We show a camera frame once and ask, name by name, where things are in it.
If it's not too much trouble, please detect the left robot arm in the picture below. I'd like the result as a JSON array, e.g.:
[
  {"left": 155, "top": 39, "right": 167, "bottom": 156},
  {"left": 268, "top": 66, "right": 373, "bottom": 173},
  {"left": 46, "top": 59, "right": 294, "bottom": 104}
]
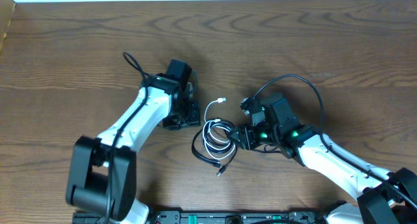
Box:
[{"left": 65, "top": 59, "right": 201, "bottom": 223}]

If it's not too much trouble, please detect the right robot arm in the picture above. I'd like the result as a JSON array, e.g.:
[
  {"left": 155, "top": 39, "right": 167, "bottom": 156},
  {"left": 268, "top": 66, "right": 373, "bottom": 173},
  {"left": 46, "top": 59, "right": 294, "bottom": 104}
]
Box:
[{"left": 227, "top": 93, "right": 416, "bottom": 223}]

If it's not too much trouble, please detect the white USB cable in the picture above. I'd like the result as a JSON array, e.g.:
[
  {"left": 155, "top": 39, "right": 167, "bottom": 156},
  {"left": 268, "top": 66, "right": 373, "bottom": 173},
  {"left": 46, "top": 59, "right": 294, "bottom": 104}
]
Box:
[{"left": 201, "top": 97, "right": 237, "bottom": 161}]

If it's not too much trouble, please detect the camera black cable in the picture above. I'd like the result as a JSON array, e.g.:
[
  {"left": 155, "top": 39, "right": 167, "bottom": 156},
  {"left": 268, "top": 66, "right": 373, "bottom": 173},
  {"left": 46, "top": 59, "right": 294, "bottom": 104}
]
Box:
[
  {"left": 252, "top": 74, "right": 417, "bottom": 212},
  {"left": 103, "top": 51, "right": 151, "bottom": 224}
]

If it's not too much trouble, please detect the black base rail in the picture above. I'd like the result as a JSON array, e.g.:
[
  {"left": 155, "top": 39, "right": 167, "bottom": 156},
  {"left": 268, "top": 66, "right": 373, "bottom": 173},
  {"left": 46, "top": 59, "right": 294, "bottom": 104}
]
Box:
[{"left": 72, "top": 210, "right": 330, "bottom": 224}]

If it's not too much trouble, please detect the right camera black cable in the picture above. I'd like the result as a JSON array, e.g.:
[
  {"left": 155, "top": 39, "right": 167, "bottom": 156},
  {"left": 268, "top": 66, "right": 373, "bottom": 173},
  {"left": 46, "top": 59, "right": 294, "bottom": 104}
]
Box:
[{"left": 252, "top": 74, "right": 417, "bottom": 212}]

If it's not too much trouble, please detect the left camera black cable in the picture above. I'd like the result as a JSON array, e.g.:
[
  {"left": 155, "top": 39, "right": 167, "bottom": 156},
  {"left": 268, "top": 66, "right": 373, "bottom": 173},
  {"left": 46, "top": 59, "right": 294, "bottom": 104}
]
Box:
[{"left": 103, "top": 51, "right": 151, "bottom": 224}]

